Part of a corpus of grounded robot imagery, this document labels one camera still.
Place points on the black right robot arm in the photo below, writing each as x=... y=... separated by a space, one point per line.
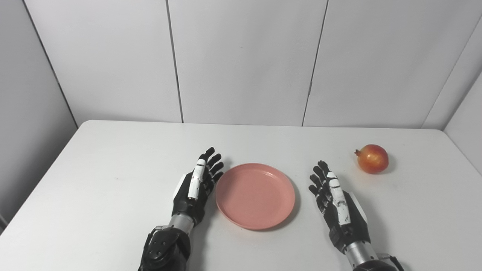
x=365 y=258

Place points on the pink round plate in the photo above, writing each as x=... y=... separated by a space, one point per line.
x=255 y=195

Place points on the red yellow pomegranate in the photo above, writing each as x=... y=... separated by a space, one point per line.
x=372 y=160

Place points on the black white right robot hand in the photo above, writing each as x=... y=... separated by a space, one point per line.
x=340 y=214

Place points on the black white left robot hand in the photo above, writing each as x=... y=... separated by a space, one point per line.
x=188 y=199

